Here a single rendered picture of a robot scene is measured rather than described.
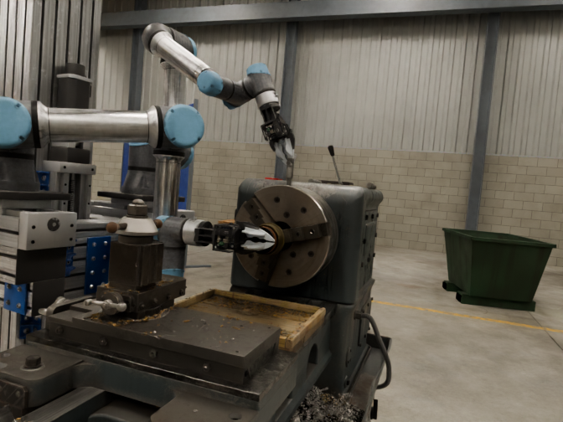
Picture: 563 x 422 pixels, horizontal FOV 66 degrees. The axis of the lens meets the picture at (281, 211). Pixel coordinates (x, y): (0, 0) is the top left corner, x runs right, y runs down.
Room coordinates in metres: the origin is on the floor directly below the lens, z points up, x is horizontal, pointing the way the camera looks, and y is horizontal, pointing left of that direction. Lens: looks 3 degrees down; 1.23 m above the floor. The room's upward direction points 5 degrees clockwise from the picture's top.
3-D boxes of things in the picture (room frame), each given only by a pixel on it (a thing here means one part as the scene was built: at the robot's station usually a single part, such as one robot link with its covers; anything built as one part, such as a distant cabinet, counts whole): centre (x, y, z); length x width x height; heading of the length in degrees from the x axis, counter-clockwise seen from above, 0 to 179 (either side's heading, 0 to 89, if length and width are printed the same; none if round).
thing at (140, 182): (1.61, 0.52, 1.21); 0.15 x 0.15 x 0.10
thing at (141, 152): (1.62, 0.52, 1.33); 0.13 x 0.12 x 0.14; 149
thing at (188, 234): (1.22, 0.23, 1.08); 0.08 x 0.05 x 0.08; 159
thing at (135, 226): (0.81, 0.27, 1.13); 0.08 x 0.08 x 0.03
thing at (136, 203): (0.81, 0.27, 1.17); 0.04 x 0.04 x 0.03
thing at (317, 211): (1.35, -0.01, 1.08); 0.32 x 0.09 x 0.32; 70
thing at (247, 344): (0.78, 0.21, 0.95); 0.43 x 0.17 x 0.05; 70
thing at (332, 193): (1.74, -0.13, 1.06); 0.59 x 0.48 x 0.39; 160
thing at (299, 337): (1.11, 0.07, 0.89); 0.36 x 0.30 x 0.04; 70
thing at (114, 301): (0.83, 0.26, 0.99); 0.20 x 0.10 x 0.05; 160
